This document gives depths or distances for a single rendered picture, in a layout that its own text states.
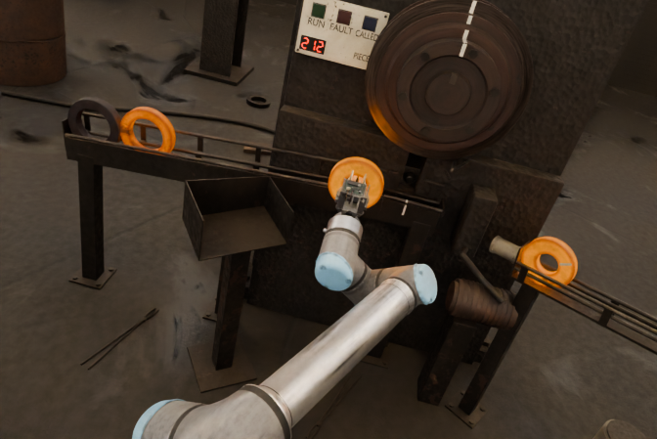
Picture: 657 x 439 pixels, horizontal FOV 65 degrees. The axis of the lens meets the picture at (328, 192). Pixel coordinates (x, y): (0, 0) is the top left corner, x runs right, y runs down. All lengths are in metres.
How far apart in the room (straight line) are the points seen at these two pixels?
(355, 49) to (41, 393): 1.46
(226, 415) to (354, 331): 0.30
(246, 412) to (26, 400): 1.19
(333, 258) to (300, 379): 0.37
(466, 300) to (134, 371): 1.14
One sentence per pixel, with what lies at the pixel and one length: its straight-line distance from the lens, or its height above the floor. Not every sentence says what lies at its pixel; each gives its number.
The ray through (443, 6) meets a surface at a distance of 1.49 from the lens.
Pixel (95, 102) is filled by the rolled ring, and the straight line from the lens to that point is 1.89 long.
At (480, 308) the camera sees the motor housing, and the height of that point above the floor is 0.49.
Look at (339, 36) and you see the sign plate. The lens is 1.66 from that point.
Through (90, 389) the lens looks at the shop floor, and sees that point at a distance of 1.93.
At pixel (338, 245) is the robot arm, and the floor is 0.82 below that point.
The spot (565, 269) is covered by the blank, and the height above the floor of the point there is 0.73.
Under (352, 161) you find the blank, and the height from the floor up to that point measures 0.90.
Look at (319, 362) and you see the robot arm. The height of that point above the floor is 0.83.
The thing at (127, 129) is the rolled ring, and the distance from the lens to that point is 1.87.
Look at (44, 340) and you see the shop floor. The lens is 2.09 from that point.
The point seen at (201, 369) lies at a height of 0.01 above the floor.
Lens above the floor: 1.52
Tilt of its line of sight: 30 degrees down
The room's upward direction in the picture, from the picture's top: 14 degrees clockwise
